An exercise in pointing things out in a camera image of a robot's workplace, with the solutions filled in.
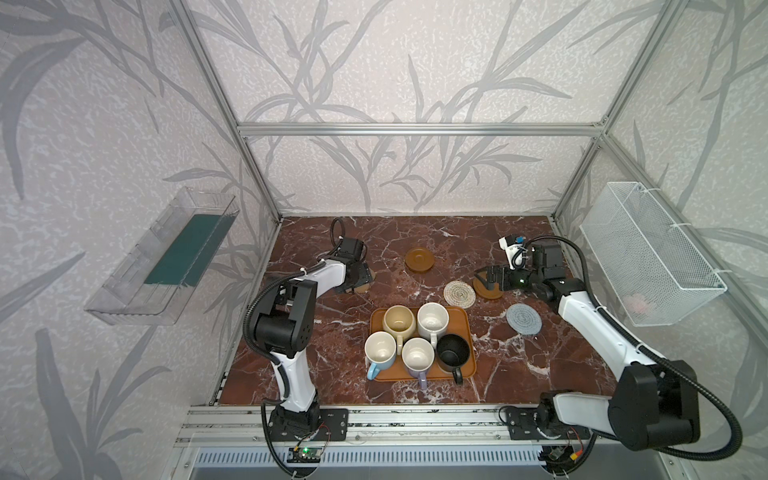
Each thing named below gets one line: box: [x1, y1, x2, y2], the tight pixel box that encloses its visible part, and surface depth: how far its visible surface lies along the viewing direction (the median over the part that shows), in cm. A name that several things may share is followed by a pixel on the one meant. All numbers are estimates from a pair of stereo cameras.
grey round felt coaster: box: [506, 303, 543, 335], surface depth 93 cm
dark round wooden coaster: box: [405, 248, 435, 272], surface depth 110 cm
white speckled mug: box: [417, 302, 450, 348], surface depth 86 cm
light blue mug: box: [364, 330, 397, 381], surface depth 80 cm
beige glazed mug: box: [383, 304, 416, 355], surface depth 86 cm
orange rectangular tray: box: [364, 302, 477, 389], surface depth 82 cm
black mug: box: [436, 333, 470, 385], surface depth 80 cm
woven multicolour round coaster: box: [443, 280, 476, 309], surface depth 99 cm
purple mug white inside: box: [401, 337, 435, 391], surface depth 80 cm
